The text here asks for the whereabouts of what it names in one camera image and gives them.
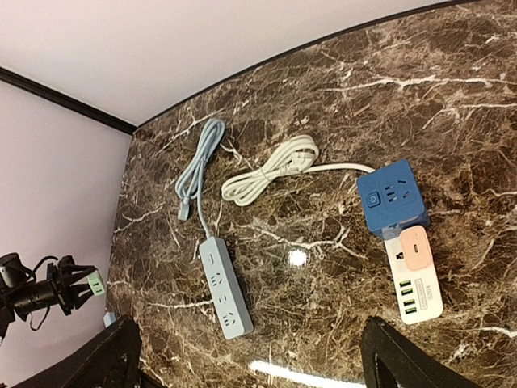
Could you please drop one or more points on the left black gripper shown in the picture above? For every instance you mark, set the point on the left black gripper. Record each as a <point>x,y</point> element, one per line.
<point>63,276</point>

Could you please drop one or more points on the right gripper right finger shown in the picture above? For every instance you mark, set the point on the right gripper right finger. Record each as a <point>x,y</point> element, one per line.
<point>389,359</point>

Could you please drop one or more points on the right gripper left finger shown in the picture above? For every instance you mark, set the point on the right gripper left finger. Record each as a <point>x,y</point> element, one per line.
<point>111,359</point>

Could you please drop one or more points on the green cube charger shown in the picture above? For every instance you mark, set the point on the green cube charger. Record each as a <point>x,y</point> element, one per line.
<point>96,284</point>

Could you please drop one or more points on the white power strip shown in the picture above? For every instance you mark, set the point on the white power strip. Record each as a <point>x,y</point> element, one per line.
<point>418,294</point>

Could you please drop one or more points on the pink cube charger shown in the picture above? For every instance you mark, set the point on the pink cube charger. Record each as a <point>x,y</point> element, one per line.
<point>416,248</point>

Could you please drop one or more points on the light blue power strip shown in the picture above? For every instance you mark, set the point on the light blue power strip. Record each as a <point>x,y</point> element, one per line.
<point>227,295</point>

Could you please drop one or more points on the dark blue cube plug adapter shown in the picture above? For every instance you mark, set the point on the dark blue cube plug adapter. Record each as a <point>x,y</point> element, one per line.
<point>391,200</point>

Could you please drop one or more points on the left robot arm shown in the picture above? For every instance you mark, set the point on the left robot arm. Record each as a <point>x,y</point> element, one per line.
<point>22,301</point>

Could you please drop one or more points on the light blue cube charger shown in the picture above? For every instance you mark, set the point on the light blue cube charger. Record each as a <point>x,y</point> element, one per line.
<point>109,318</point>

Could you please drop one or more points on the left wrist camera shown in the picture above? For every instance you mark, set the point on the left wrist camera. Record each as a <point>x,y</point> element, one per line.
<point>13,273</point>

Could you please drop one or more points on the left black frame post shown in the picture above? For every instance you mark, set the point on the left black frame post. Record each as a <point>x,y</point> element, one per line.
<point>67,102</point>

